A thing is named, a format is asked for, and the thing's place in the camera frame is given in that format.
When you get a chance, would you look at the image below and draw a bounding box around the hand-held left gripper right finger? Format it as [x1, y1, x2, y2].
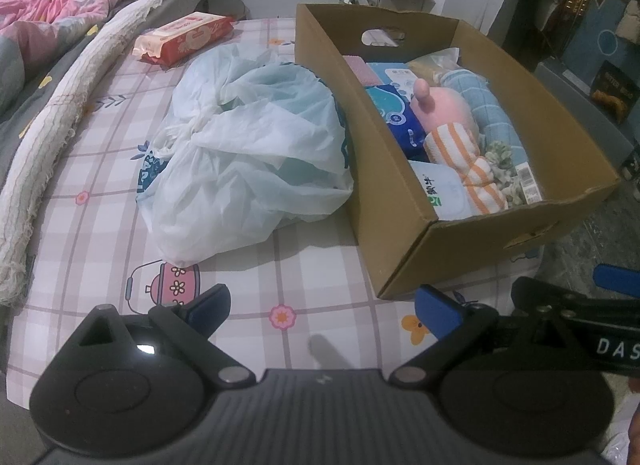
[389, 284, 571, 386]

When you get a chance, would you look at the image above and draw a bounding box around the plaid cartoon bed sheet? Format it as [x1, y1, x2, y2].
[5, 15, 546, 413]

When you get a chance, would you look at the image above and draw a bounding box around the light blue towel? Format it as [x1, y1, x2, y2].
[439, 69, 517, 146]

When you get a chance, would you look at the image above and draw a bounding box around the white plastic bag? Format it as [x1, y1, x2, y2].
[136, 43, 357, 268]

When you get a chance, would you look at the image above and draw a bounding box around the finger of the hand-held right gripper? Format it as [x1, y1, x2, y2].
[510, 277, 596, 318]
[592, 264, 640, 291]

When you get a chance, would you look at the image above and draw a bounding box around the dark printed box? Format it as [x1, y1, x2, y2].
[589, 60, 640, 124]

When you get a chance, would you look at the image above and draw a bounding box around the pink plush toy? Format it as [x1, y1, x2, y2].
[411, 79, 482, 140]

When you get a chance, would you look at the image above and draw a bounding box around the blue panel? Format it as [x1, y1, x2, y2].
[564, 0, 632, 82]

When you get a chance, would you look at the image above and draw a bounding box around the olive gold tissue pack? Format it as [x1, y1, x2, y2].
[512, 161, 545, 204]

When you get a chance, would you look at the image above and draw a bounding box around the white pack green print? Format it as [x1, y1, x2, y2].
[409, 160, 475, 222]

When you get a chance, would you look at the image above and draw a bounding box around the blue white tissue packet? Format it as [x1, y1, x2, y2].
[364, 85, 432, 162]

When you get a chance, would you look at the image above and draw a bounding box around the grey quilt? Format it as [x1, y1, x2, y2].
[0, 20, 103, 148]

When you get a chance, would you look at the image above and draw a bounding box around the light blue flat pack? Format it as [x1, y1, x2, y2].
[367, 62, 417, 89]

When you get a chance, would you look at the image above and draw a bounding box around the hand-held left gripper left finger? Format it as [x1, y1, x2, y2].
[80, 284, 253, 386]

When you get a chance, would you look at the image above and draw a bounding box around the green floral scrunchie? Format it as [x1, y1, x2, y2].
[484, 140, 527, 206]

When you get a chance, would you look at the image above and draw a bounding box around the red wet wipes packet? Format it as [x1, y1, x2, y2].
[132, 11, 236, 66]

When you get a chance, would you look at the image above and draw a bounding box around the brown cardboard box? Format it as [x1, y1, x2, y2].
[294, 3, 622, 301]

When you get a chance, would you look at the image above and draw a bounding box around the cream rolled blanket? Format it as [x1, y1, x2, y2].
[0, 0, 197, 307]

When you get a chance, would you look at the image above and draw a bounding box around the clear plastic bag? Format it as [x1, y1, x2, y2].
[406, 46, 462, 80]

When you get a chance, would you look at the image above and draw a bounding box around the pink knitted cloth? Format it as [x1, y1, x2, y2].
[342, 55, 382, 89]

